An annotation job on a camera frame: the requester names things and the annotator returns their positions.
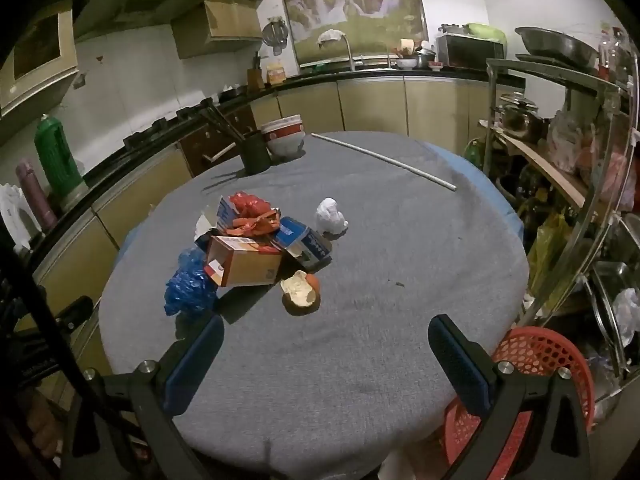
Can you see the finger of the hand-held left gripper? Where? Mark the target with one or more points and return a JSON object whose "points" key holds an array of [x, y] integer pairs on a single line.
{"points": [[75, 311]]}

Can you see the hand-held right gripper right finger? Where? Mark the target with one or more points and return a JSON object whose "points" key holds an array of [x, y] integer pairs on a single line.
{"points": [[457, 360]]}

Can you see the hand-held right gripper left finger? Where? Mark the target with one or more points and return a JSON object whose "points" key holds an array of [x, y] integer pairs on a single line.
{"points": [[195, 360]]}

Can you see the red plastic basket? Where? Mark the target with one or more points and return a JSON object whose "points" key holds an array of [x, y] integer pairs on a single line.
{"points": [[530, 355]]}

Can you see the red plastic bag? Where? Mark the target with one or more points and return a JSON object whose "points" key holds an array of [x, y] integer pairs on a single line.
{"points": [[250, 205]]}

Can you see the blue plastic bag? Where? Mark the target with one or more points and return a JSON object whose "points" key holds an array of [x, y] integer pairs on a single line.
{"points": [[187, 285]]}

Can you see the orange cardboard box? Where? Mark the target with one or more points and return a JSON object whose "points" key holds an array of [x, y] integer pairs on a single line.
{"points": [[250, 265]]}

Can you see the white plastic object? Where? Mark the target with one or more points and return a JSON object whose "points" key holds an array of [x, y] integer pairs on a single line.
{"points": [[12, 210]]}

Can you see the maroon thermos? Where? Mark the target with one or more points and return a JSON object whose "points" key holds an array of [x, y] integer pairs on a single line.
{"points": [[35, 195]]}

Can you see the yellow plastic bag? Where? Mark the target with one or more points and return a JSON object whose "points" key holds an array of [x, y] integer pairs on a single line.
{"points": [[547, 255]]}

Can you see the open blue white carton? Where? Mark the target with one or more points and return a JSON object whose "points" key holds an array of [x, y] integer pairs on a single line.
{"points": [[226, 212]]}

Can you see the green thermos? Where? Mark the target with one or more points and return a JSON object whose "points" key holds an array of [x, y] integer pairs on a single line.
{"points": [[57, 160]]}

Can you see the blue and white carton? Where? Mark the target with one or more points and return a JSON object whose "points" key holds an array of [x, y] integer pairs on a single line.
{"points": [[295, 232]]}

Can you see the crumpled white tissue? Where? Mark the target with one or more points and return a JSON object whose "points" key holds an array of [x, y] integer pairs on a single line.
{"points": [[330, 215]]}

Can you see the gas stove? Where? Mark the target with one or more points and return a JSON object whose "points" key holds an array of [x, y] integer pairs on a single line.
{"points": [[150, 130]]}

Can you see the green glass bottle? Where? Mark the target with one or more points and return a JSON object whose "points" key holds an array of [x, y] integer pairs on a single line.
{"points": [[475, 155]]}

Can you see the long white rod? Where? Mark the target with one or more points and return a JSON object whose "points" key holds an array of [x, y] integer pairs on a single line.
{"points": [[385, 159]]}

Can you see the wooden shelf board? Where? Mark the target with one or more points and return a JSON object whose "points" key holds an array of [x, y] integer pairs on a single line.
{"points": [[545, 165]]}

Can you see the dark chopstick holder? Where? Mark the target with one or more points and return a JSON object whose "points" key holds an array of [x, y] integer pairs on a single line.
{"points": [[256, 152]]}

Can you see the large white bowl red pattern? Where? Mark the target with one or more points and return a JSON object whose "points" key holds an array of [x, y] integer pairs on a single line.
{"points": [[286, 146]]}

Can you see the dark chopsticks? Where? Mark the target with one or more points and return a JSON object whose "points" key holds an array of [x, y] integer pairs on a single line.
{"points": [[225, 122]]}

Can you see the white plastic bag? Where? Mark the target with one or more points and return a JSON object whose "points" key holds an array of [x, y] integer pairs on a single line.
{"points": [[570, 142]]}

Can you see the pink plastic bag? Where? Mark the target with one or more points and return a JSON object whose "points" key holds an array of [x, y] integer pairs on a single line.
{"points": [[615, 170]]}

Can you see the metal kitchen rack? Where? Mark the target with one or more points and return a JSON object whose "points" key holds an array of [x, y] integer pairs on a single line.
{"points": [[607, 160]]}

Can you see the stainless steel pot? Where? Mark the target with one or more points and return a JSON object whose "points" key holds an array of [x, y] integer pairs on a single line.
{"points": [[520, 117]]}

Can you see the knife block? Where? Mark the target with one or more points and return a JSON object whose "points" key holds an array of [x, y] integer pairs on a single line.
{"points": [[254, 77]]}

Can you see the yellow container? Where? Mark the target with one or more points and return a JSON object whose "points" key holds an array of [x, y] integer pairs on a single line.
{"points": [[275, 75]]}

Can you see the small white bowl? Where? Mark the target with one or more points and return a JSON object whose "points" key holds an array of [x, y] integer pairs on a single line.
{"points": [[406, 63]]}

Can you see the microwave oven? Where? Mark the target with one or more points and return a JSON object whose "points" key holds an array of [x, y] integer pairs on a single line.
{"points": [[470, 50]]}

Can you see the range hood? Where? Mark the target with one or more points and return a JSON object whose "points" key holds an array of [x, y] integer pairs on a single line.
{"points": [[150, 5]]}

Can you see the pink cup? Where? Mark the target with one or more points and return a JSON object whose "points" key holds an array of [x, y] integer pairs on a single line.
{"points": [[407, 46]]}

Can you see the metal faucet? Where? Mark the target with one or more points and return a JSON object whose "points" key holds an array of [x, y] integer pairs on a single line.
{"points": [[348, 55]]}

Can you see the metal basin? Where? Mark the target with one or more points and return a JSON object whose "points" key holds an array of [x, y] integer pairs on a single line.
{"points": [[555, 47]]}

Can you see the green bundle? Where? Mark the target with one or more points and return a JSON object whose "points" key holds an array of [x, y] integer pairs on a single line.
{"points": [[487, 31]]}

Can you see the hanging metal colander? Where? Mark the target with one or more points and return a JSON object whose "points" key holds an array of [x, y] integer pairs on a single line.
{"points": [[276, 35]]}

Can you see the clear plastic bottle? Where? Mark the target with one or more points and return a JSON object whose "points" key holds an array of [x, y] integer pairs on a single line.
{"points": [[612, 55]]}

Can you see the white cloth on faucet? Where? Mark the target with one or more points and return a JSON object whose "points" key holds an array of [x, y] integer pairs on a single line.
{"points": [[330, 37]]}

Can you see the wall cabinet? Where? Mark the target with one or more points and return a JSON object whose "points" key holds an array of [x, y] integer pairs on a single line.
{"points": [[35, 55]]}

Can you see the waterfall wall painting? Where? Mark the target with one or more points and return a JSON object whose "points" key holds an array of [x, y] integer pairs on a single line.
{"points": [[350, 0]]}

